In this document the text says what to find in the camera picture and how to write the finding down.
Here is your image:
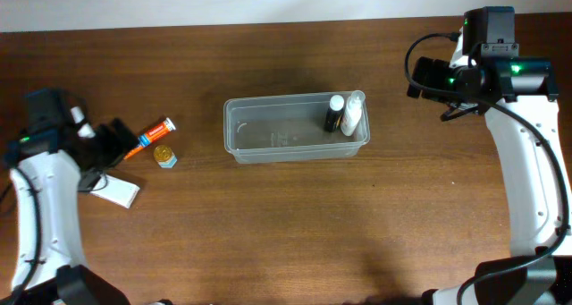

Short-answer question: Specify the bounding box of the orange vitamin tablet tube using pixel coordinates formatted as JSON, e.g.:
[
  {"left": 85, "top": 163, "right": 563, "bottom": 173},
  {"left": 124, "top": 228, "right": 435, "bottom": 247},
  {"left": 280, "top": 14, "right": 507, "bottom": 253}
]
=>
[{"left": 123, "top": 118, "right": 176, "bottom": 160}]

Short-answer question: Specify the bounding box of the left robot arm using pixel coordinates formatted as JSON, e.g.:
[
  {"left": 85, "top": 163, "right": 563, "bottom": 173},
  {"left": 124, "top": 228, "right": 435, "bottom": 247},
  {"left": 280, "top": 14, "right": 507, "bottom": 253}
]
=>
[{"left": 2, "top": 89, "right": 139, "bottom": 305}]

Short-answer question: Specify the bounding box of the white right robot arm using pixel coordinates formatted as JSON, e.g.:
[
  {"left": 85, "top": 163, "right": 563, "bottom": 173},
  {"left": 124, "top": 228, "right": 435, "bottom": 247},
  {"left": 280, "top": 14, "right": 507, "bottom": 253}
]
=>
[{"left": 404, "top": 6, "right": 571, "bottom": 304}]

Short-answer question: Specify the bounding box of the dark brown syrup bottle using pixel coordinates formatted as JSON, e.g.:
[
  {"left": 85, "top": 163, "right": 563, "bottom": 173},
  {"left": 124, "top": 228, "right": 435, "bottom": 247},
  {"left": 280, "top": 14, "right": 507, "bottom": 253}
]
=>
[{"left": 324, "top": 95, "right": 345, "bottom": 132}]

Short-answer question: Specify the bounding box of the white calamine lotion bottle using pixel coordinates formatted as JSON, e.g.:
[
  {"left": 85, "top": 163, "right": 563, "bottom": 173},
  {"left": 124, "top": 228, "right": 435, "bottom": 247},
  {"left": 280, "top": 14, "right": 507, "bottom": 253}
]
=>
[{"left": 340, "top": 90, "right": 366, "bottom": 137}]

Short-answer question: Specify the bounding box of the gold lid balm jar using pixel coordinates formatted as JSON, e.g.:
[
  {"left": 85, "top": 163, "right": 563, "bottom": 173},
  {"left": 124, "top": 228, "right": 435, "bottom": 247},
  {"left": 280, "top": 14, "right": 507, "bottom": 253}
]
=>
[{"left": 153, "top": 145, "right": 177, "bottom": 168}]

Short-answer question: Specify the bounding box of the clear plastic container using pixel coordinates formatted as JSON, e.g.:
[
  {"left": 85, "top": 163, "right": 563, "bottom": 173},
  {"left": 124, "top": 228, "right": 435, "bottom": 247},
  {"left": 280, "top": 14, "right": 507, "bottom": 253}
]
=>
[{"left": 223, "top": 90, "right": 370, "bottom": 164}]

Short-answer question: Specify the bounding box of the white green medicine box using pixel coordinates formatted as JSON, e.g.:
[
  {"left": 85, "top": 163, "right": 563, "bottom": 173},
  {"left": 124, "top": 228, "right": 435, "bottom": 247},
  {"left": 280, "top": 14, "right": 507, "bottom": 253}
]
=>
[{"left": 89, "top": 175, "right": 140, "bottom": 208}]

